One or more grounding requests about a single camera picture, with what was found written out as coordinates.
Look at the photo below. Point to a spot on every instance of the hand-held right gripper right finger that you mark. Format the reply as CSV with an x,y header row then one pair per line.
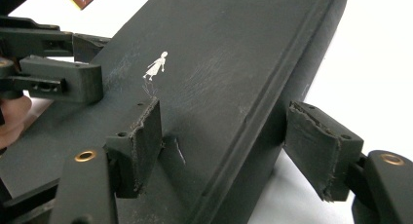
x,y
319,152

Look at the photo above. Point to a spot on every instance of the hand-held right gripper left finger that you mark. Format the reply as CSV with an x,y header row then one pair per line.
x,y
136,152

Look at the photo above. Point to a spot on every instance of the black hardcover book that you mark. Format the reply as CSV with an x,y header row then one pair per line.
x,y
227,71

